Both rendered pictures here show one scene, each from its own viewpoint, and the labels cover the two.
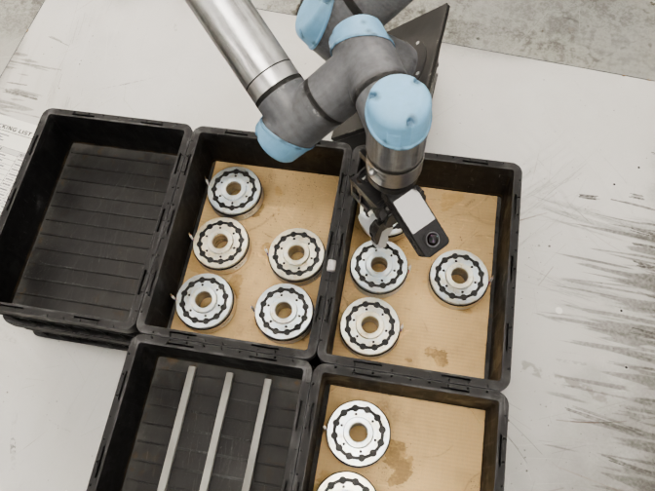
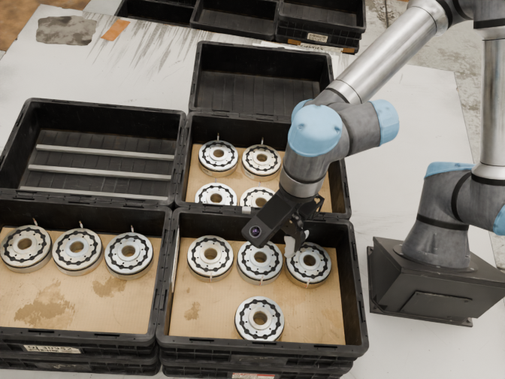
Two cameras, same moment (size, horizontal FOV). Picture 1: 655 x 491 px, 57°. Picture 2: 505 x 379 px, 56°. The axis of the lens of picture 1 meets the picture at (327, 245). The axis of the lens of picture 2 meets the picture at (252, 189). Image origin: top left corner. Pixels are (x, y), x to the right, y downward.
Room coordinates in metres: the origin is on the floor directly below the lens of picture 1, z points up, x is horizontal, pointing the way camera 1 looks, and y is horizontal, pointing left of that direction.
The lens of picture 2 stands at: (0.11, -0.55, 1.79)
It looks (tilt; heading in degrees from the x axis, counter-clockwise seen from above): 52 degrees down; 66
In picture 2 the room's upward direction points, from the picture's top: 10 degrees clockwise
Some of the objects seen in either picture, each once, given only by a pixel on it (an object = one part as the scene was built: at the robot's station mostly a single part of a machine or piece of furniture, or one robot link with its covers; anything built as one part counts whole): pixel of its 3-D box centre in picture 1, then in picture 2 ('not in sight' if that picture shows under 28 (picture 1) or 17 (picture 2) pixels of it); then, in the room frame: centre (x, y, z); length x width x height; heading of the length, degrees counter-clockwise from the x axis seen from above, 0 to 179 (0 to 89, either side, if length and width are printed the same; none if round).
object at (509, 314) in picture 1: (424, 259); (263, 277); (0.35, -0.16, 0.92); 0.40 x 0.30 x 0.02; 163
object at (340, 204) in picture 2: (255, 245); (261, 177); (0.43, 0.13, 0.87); 0.40 x 0.30 x 0.11; 163
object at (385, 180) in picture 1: (392, 160); (300, 174); (0.40, -0.10, 1.17); 0.08 x 0.08 x 0.05
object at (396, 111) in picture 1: (396, 123); (312, 143); (0.40, -0.10, 1.25); 0.09 x 0.08 x 0.11; 11
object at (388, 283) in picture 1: (378, 265); (260, 258); (0.37, -0.09, 0.86); 0.10 x 0.10 x 0.01
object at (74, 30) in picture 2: not in sight; (65, 28); (-0.02, 1.05, 0.71); 0.22 x 0.19 x 0.01; 157
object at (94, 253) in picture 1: (98, 224); (261, 96); (0.52, 0.42, 0.87); 0.40 x 0.30 x 0.11; 163
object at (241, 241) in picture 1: (220, 243); (261, 159); (0.45, 0.19, 0.86); 0.10 x 0.10 x 0.01
